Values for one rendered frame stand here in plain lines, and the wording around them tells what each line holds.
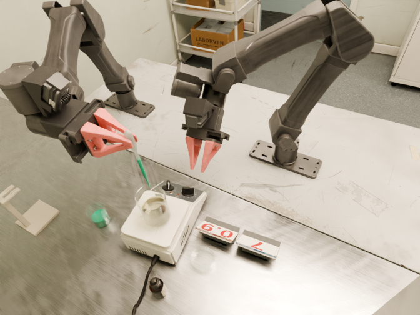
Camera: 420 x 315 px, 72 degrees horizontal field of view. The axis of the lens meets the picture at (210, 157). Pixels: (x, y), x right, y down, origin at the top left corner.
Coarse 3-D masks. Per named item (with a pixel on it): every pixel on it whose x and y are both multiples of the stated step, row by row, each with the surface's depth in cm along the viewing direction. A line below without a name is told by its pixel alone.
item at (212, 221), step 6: (210, 222) 72; (216, 222) 72; (222, 222) 72; (228, 228) 71; (234, 228) 71; (204, 234) 69; (210, 234) 66; (216, 234) 67; (216, 240) 69; (222, 240) 67; (234, 240) 69
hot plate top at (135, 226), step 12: (180, 204) 67; (132, 216) 65; (180, 216) 65; (132, 228) 63; (144, 228) 63; (156, 228) 63; (168, 228) 63; (144, 240) 61; (156, 240) 61; (168, 240) 61
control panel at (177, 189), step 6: (174, 186) 76; (180, 186) 77; (186, 186) 77; (168, 192) 73; (174, 192) 73; (180, 192) 73; (198, 192) 75; (180, 198) 71; (186, 198) 71; (192, 198) 71
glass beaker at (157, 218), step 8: (152, 184) 61; (136, 192) 60; (144, 192) 62; (152, 192) 63; (160, 192) 62; (136, 200) 59; (144, 200) 63; (160, 208) 58; (168, 208) 62; (144, 216) 60; (152, 216) 59; (160, 216) 60; (168, 216) 63; (152, 224) 62; (160, 224) 62
